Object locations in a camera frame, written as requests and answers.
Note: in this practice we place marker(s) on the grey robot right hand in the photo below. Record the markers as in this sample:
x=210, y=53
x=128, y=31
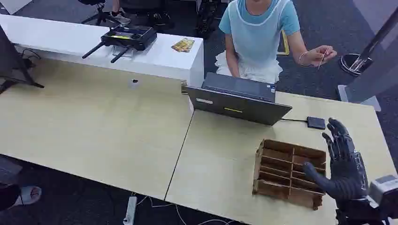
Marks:
x=346, y=177

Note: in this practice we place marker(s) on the thin card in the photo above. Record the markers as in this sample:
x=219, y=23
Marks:
x=324, y=57

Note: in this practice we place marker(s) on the small black card reader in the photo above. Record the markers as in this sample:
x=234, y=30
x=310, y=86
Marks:
x=316, y=123

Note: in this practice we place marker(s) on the wooden card box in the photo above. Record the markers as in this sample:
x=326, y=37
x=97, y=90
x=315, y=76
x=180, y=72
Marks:
x=280, y=174

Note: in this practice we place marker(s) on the white stand foot plate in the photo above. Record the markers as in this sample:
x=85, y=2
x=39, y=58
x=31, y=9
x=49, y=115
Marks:
x=343, y=93

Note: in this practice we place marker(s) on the black round stand base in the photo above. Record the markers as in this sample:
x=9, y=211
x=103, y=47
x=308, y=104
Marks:
x=354, y=63

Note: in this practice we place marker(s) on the grey laptop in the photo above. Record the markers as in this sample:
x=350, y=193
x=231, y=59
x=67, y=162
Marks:
x=239, y=104

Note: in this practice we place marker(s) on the dark slanted pole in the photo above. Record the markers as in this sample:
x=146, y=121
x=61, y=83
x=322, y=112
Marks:
x=377, y=37

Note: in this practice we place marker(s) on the person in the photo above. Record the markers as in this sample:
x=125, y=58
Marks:
x=258, y=40

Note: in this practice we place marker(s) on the metal desk clamp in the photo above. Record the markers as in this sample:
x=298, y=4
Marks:
x=184, y=87

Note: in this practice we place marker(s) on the yellow card pack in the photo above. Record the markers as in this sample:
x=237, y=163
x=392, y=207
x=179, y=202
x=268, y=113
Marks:
x=183, y=45

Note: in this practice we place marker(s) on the black equipment on floor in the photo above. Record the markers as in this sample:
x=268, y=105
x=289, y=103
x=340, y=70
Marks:
x=206, y=17

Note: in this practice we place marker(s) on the white power strip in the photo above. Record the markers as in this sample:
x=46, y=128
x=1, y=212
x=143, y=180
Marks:
x=130, y=211

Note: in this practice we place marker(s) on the small round desk grommet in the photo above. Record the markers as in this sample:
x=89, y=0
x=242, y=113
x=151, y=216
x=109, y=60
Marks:
x=134, y=83

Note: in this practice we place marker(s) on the black remote controller with antennas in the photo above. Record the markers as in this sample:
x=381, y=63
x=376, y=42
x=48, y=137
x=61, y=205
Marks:
x=130, y=37

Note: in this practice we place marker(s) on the person's shoe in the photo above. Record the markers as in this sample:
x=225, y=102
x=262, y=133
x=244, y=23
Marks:
x=120, y=18

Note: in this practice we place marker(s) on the black tripod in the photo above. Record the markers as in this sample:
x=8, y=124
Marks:
x=99, y=12

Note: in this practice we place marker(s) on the white cabinet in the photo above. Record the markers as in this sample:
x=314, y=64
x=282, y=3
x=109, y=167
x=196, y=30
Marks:
x=77, y=49

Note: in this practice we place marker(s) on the black monitor stand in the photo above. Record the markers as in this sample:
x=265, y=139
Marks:
x=12, y=59

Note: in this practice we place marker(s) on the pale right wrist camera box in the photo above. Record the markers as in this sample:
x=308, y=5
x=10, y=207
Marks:
x=385, y=188

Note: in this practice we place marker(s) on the yellow chair frame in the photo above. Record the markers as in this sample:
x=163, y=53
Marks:
x=284, y=43

